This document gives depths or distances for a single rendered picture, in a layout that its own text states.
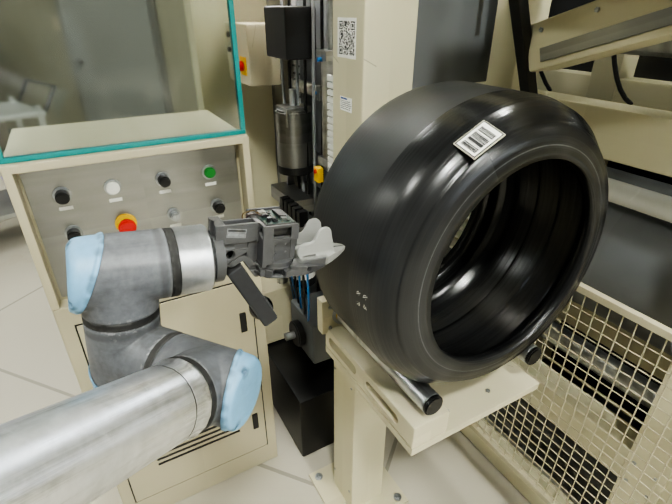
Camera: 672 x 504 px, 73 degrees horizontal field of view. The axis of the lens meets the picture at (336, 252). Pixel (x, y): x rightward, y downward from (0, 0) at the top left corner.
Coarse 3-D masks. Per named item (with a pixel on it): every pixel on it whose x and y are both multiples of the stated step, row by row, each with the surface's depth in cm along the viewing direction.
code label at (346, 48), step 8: (344, 24) 91; (352, 24) 89; (344, 32) 92; (352, 32) 90; (344, 40) 93; (352, 40) 90; (344, 48) 93; (352, 48) 91; (344, 56) 94; (352, 56) 92
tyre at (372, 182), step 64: (384, 128) 74; (448, 128) 65; (512, 128) 65; (576, 128) 71; (320, 192) 81; (384, 192) 67; (448, 192) 63; (512, 192) 106; (576, 192) 92; (384, 256) 66; (448, 256) 112; (512, 256) 108; (576, 256) 89; (384, 320) 70; (448, 320) 107; (512, 320) 101
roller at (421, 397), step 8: (368, 352) 100; (376, 360) 97; (384, 368) 95; (392, 376) 92; (400, 376) 90; (400, 384) 90; (408, 384) 88; (416, 384) 88; (424, 384) 87; (408, 392) 88; (416, 392) 87; (424, 392) 86; (432, 392) 86; (416, 400) 86; (424, 400) 85; (432, 400) 84; (440, 400) 85; (424, 408) 84; (432, 408) 85
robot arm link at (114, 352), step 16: (144, 320) 55; (160, 320) 59; (96, 336) 54; (112, 336) 54; (128, 336) 54; (144, 336) 56; (160, 336) 56; (96, 352) 55; (112, 352) 54; (128, 352) 54; (144, 352) 54; (96, 368) 56; (112, 368) 55; (128, 368) 54; (96, 384) 57
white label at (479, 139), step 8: (480, 128) 64; (488, 128) 63; (496, 128) 63; (464, 136) 63; (472, 136) 63; (480, 136) 63; (488, 136) 63; (496, 136) 62; (456, 144) 63; (464, 144) 63; (472, 144) 63; (480, 144) 62; (488, 144) 62; (464, 152) 62; (472, 152) 62; (480, 152) 62
